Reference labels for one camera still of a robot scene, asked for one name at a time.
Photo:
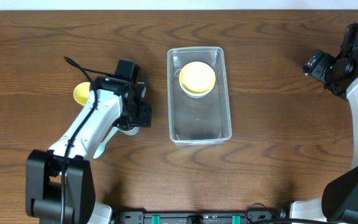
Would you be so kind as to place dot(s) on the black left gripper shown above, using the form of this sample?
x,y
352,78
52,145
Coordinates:
x,y
145,114

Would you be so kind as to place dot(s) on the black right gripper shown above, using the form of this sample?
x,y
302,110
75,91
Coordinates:
x,y
317,66

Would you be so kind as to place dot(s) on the grey plastic cup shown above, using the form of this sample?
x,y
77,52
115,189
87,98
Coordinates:
x,y
130,131

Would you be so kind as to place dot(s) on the yellow plastic cup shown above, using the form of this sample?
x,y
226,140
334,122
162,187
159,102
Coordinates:
x,y
81,93

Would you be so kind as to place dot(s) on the yellow plastic bowl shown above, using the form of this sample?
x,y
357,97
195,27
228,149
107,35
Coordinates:
x,y
197,77

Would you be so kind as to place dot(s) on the mint green plastic spoon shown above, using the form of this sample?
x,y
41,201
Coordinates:
x,y
101,148

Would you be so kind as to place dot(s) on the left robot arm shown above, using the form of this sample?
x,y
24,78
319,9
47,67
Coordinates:
x,y
59,185

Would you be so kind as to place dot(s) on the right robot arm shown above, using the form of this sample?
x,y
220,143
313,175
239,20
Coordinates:
x,y
339,201

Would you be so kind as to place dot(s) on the clear plastic container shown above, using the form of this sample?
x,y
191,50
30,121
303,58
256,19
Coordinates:
x,y
198,121

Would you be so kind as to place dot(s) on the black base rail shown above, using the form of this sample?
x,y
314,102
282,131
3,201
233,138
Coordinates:
x,y
139,217

